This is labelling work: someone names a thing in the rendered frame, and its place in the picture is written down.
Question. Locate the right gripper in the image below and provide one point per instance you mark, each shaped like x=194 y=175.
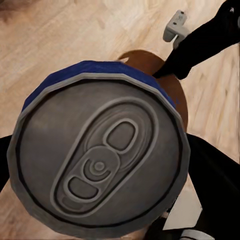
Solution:
x=190 y=52

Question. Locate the can of soda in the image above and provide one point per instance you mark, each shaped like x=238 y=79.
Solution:
x=99 y=151

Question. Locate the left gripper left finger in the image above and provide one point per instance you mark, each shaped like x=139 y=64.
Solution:
x=4 y=170

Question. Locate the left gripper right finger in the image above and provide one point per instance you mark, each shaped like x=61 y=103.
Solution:
x=216 y=179

